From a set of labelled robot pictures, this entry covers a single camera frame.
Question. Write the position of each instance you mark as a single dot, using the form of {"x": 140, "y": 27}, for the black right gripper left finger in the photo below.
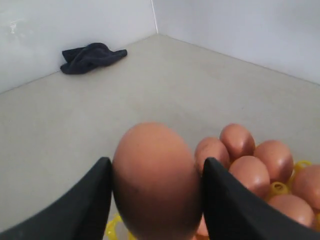
{"x": 80, "y": 214}

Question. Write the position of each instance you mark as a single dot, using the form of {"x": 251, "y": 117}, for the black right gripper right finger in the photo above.
{"x": 232, "y": 212}

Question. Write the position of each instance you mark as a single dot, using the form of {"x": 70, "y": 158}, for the yellow plastic egg tray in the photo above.
{"x": 111, "y": 233}

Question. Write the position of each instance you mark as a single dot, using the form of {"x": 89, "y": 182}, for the dark cloth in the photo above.
{"x": 85, "y": 59}

